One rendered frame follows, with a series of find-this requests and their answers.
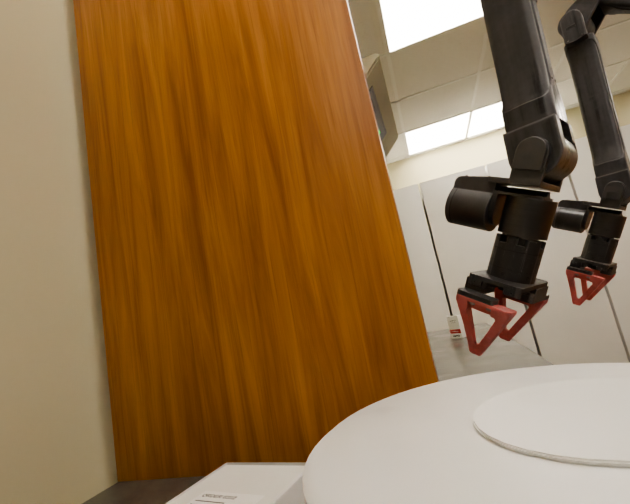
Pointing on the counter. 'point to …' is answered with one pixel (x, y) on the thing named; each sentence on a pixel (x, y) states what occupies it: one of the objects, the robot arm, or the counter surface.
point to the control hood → (381, 99)
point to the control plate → (377, 114)
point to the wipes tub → (496, 441)
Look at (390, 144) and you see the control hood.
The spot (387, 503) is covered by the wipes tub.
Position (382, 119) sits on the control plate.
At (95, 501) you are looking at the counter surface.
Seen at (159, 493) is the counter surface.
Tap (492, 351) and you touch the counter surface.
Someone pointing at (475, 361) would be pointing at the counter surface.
